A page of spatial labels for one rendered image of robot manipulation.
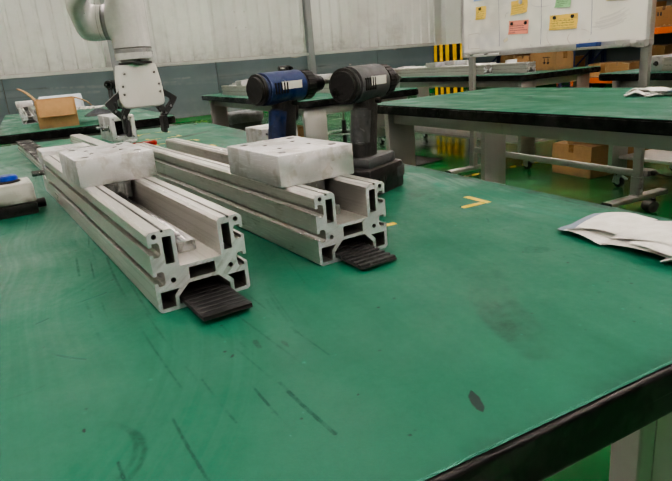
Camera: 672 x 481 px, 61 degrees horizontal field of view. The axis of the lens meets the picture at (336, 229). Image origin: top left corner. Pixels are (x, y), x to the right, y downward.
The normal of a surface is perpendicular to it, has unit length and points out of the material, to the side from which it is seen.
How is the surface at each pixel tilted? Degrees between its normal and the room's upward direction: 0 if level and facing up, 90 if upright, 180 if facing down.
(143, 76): 91
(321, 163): 90
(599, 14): 90
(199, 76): 90
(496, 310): 0
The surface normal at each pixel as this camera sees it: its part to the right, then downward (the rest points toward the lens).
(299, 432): -0.08, -0.95
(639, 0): -0.88, 0.20
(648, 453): 0.47, 0.22
